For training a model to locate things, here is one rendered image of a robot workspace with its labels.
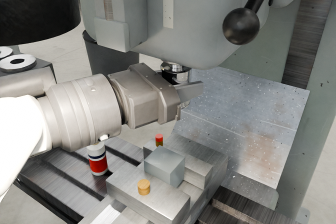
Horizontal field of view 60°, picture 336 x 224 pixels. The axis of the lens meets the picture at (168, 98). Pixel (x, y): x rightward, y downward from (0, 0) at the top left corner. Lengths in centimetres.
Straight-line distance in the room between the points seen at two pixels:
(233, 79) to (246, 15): 59
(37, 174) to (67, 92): 44
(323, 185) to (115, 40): 197
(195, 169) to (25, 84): 34
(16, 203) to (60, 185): 132
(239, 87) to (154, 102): 46
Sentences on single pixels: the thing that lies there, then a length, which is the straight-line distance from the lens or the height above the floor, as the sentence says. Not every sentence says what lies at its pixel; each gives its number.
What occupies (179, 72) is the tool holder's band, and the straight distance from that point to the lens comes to 41.
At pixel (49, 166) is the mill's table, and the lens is 81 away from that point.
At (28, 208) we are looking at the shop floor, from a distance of 199.
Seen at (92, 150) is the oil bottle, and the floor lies 101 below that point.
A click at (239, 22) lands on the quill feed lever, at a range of 24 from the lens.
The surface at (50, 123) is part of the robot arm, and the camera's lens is 36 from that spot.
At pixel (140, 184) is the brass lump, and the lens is 53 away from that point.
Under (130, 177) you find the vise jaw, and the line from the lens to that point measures 57.
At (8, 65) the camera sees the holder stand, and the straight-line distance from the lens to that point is 85.
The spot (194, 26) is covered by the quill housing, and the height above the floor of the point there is 137.
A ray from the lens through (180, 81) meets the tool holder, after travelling 42.
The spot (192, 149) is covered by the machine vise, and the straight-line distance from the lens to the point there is 68.
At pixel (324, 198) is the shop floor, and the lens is 209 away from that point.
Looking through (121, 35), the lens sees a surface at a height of 136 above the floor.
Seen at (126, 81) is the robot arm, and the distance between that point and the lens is 41.
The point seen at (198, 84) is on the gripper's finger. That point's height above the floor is 124.
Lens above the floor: 146
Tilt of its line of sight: 33 degrees down
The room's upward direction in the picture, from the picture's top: straight up
